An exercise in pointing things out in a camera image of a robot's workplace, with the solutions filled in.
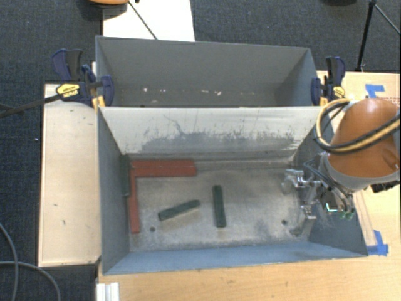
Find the pale wood board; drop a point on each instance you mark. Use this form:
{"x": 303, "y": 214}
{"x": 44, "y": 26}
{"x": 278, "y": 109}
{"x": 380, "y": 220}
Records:
{"x": 70, "y": 183}

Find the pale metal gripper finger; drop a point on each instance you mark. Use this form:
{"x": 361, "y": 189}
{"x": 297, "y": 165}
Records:
{"x": 308, "y": 213}
{"x": 294, "y": 179}

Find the dark green flat block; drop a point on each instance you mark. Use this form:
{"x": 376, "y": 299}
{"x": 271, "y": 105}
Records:
{"x": 219, "y": 206}
{"x": 178, "y": 210}

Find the red-brown flat block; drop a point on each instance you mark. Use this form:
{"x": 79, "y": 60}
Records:
{"x": 163, "y": 163}
{"x": 134, "y": 205}
{"x": 164, "y": 172}

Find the grey metal bin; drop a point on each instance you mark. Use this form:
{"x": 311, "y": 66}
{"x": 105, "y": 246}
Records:
{"x": 200, "y": 130}

